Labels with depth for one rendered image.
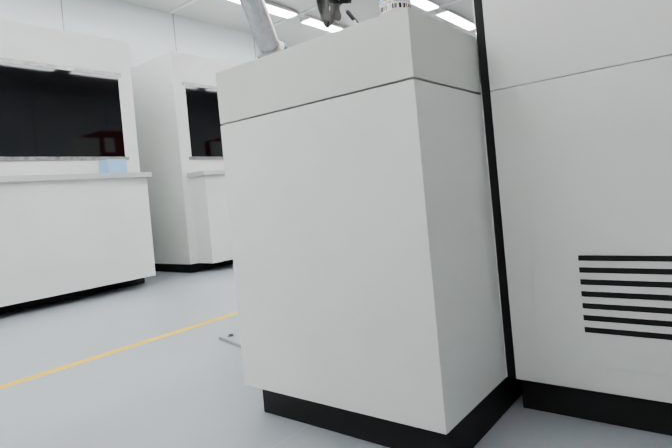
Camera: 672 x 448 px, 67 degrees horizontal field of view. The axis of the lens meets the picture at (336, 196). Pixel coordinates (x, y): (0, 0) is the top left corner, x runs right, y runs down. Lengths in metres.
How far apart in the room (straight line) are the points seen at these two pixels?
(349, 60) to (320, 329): 0.64
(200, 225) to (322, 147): 3.54
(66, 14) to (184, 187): 1.99
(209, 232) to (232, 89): 3.23
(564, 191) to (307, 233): 0.62
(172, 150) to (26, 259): 1.62
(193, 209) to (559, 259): 3.82
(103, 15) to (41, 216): 2.52
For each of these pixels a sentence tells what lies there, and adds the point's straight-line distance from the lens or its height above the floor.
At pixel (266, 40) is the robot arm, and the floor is 1.20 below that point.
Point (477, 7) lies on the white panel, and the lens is 1.43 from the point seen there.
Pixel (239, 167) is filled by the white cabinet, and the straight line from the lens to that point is 1.41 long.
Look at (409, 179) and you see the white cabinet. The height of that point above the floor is 0.61.
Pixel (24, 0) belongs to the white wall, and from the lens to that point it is 5.47.
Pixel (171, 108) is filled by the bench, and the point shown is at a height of 1.49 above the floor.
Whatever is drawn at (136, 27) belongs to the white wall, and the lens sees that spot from 5.91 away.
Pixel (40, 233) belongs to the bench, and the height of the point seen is 0.51.
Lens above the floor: 0.60
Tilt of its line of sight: level
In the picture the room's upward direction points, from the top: 5 degrees counter-clockwise
